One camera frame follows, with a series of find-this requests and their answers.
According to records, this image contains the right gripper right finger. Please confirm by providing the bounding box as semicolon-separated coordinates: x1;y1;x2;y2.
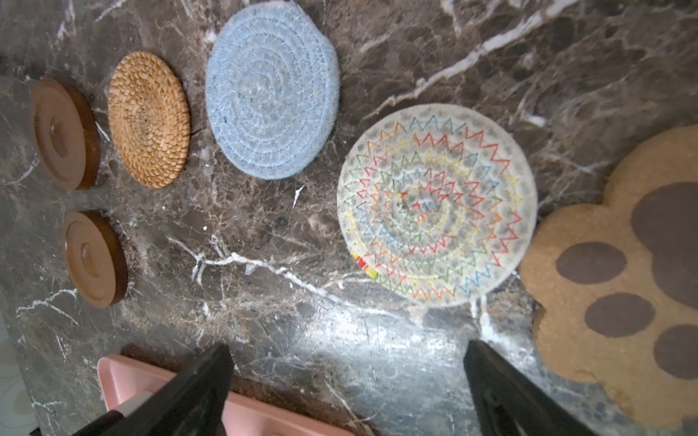
464;341;594;435

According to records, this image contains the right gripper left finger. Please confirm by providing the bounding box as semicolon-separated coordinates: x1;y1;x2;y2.
76;344;234;435

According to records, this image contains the brown wooden coaster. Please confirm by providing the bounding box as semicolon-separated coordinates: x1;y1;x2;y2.
32;77;100;191
62;211;128;308

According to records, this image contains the woven rattan coaster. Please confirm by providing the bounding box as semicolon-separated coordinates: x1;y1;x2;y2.
108;51;191;189

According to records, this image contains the blue woven coaster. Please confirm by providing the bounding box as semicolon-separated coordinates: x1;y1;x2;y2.
205;1;340;180

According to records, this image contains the cork paw coaster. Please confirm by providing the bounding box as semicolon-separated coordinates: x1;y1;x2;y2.
520;125;697;429

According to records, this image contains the multicolour woven coaster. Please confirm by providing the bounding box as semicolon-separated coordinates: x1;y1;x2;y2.
337;104;537;307

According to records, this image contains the pink plastic tray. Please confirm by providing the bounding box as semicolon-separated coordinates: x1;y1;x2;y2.
97;354;350;435

